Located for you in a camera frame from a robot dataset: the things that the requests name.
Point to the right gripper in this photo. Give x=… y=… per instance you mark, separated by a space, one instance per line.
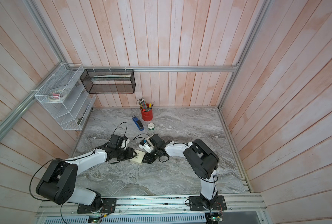
x=148 y=157

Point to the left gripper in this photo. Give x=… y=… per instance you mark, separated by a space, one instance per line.
x=130 y=154

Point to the small cream jewelry box front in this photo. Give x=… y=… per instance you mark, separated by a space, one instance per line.
x=138 y=159

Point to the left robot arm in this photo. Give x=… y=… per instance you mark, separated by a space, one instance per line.
x=58 y=184

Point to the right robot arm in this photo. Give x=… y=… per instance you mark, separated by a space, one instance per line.
x=203 y=161

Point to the green sticker roll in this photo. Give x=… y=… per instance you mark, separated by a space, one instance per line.
x=151 y=126

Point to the blue stapler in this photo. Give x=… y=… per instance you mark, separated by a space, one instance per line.
x=138 y=123

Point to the red pen holder cup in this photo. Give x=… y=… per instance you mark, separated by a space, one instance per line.
x=147 y=115

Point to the pens in cup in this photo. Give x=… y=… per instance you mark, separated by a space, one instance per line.
x=145 y=107

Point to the tape roll on shelf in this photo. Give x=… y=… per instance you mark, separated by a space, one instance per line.
x=57 y=95

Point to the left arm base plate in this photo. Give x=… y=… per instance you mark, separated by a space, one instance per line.
x=100 y=205

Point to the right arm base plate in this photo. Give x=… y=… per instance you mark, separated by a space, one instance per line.
x=200 y=203

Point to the black mesh wall basket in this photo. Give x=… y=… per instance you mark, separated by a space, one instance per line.
x=109 y=81

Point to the white wire wall shelf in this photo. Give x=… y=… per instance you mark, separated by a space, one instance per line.
x=65 y=98

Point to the aluminium front rail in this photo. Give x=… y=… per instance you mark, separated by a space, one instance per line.
x=160 y=205

